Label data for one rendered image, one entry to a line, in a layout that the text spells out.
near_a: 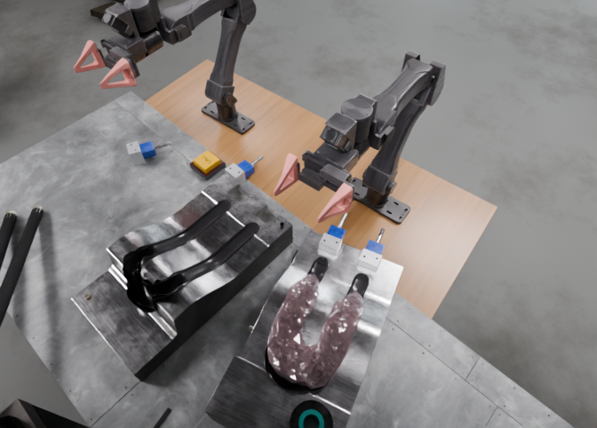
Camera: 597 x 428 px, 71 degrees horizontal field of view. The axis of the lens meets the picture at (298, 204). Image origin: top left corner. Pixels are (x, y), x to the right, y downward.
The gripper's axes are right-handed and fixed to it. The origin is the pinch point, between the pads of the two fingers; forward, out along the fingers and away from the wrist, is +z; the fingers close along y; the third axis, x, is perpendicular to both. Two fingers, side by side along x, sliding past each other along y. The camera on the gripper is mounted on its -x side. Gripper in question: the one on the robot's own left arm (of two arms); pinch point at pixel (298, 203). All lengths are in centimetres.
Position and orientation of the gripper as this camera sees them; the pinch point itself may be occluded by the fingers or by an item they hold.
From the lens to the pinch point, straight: 75.0
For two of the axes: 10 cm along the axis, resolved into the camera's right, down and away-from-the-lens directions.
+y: 8.0, 4.9, -3.6
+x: 0.1, 5.8, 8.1
